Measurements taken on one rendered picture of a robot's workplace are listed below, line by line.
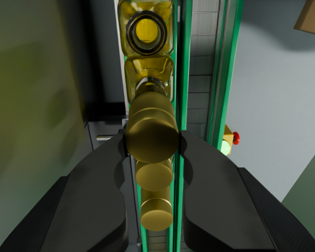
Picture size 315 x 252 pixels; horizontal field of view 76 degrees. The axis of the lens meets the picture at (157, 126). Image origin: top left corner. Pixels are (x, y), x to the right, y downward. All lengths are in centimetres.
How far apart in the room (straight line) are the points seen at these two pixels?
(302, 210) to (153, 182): 243
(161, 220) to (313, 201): 237
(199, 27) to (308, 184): 206
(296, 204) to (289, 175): 159
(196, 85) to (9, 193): 36
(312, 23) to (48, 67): 58
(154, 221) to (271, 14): 54
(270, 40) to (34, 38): 53
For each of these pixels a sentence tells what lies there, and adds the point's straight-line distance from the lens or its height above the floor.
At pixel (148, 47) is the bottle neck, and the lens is 16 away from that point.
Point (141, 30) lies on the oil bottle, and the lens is 23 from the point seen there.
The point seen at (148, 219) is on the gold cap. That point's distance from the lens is 22.
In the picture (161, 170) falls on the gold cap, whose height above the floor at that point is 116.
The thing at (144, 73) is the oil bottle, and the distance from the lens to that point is 21.
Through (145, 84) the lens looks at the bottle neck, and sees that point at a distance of 19.
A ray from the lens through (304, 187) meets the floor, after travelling 235.
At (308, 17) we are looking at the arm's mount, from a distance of 64.
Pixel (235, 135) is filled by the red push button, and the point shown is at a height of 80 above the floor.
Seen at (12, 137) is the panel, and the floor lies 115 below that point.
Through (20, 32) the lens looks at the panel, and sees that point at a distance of 24.
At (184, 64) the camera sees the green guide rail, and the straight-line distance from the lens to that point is 34.
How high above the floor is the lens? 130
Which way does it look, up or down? 62 degrees down
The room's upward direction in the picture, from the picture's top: 175 degrees clockwise
